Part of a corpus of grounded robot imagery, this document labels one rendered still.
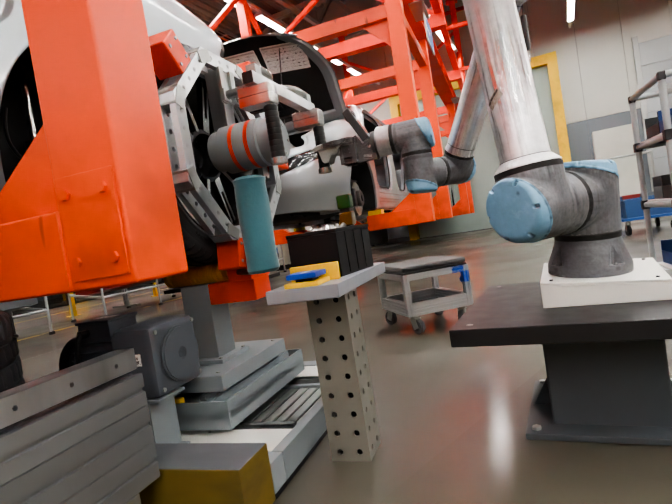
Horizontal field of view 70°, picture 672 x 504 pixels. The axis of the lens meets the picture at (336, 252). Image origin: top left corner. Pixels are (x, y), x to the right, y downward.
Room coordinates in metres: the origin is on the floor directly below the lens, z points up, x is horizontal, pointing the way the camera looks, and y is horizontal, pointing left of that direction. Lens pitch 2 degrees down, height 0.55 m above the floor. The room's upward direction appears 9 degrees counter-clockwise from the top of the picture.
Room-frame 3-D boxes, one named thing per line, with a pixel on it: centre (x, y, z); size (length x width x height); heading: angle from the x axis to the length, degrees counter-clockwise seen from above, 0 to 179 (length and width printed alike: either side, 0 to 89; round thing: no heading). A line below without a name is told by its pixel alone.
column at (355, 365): (1.20, 0.03, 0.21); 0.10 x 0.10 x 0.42; 71
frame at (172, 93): (1.47, 0.27, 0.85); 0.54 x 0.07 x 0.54; 161
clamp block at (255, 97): (1.24, 0.13, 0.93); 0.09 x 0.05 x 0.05; 71
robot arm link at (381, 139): (1.49, -0.20, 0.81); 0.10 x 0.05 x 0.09; 161
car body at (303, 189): (6.43, -0.03, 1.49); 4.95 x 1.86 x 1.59; 161
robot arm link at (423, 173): (1.46, -0.29, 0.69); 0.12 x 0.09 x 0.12; 118
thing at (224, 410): (1.54, 0.43, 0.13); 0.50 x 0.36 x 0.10; 161
